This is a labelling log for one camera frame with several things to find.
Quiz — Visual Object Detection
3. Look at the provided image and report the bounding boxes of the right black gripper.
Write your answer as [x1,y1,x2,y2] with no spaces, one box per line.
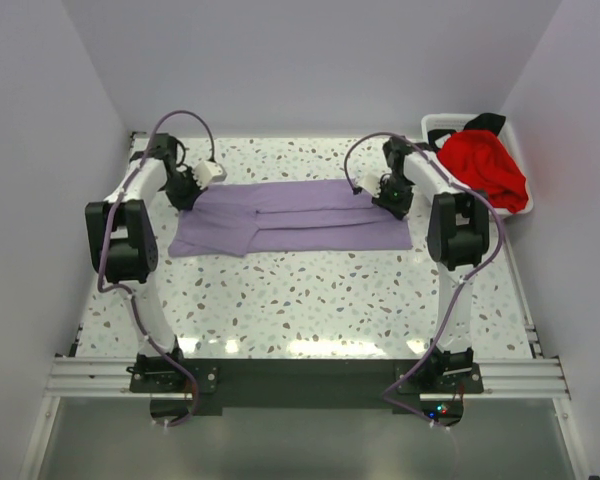
[372,175,414,220]

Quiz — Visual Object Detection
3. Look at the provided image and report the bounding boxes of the purple t shirt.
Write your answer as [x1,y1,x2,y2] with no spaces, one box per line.
[168,179,412,258]

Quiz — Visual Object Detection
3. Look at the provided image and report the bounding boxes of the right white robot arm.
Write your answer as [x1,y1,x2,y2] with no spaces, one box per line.
[367,136,490,393]

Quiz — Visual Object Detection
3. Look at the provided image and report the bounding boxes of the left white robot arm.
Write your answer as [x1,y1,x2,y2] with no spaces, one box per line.
[85,133,204,392]

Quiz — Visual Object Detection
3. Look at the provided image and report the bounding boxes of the white plastic basket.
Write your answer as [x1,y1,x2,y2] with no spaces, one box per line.
[420,113,534,216]

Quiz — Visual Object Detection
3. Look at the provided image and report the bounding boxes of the red t shirt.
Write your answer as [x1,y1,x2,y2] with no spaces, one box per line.
[437,130,529,214]

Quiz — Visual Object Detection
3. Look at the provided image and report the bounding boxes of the black t shirt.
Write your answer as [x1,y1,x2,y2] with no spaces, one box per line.
[421,113,506,152]

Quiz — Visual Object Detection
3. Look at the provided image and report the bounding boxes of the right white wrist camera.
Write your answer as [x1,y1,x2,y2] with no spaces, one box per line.
[353,174,382,197]

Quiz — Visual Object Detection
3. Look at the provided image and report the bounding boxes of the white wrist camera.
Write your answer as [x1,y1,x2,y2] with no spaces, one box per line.
[192,160,227,190]
[353,174,382,197]

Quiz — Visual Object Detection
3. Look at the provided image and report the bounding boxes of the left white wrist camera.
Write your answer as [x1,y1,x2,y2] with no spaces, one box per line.
[192,160,227,190]

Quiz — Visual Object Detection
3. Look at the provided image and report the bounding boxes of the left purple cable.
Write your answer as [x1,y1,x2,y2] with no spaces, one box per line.
[95,109,216,427]

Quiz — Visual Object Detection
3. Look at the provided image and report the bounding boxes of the purple cable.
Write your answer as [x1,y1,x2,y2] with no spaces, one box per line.
[343,131,505,419]
[95,109,216,427]

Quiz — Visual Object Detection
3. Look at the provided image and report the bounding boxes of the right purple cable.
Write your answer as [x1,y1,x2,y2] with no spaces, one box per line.
[343,131,505,419]

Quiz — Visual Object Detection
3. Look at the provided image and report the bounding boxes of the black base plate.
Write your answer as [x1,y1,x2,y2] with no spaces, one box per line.
[127,356,484,420]

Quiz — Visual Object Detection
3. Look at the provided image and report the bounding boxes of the aluminium frame rail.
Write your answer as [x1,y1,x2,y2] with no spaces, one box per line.
[44,356,570,399]

